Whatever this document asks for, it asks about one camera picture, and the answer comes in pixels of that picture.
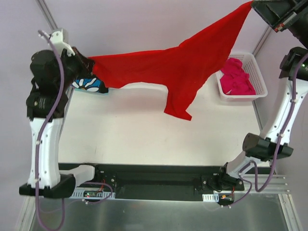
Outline red t shirt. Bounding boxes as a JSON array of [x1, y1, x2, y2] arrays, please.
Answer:
[[91, 2, 252, 120]]

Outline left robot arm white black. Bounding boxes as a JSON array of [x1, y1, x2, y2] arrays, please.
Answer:
[[19, 49, 102, 199]]

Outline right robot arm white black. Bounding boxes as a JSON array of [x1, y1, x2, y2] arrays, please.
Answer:
[[214, 0, 308, 192]]

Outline folded black flower t shirt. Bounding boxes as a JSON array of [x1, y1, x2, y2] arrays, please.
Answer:
[[71, 77, 109, 94]]

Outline white plastic basket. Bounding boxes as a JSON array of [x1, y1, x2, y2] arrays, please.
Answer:
[[215, 52, 268, 102]]

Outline crumpled magenta t shirt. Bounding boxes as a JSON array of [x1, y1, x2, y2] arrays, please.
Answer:
[[220, 58, 256, 96]]

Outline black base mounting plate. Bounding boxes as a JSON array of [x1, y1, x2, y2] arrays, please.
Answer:
[[57, 162, 245, 200]]

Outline right aluminium corner post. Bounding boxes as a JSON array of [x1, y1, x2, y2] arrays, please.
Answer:
[[252, 26, 272, 57]]

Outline aluminium corner post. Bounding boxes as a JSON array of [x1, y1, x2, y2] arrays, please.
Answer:
[[35, 0, 58, 30], [252, 26, 272, 57]]

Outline left aluminium corner post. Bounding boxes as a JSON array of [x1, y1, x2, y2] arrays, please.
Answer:
[[35, 0, 58, 30]]

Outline left white cable duct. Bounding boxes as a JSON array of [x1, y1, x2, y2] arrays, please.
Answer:
[[70, 190, 116, 200]]

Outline white cable duct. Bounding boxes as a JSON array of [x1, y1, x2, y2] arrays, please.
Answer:
[[202, 193, 219, 203], [70, 190, 116, 200]]

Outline aluminium front frame rail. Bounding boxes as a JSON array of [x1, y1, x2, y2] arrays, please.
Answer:
[[30, 169, 289, 193]]

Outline right white cable duct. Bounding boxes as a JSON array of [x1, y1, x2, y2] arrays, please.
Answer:
[[202, 193, 219, 203]]

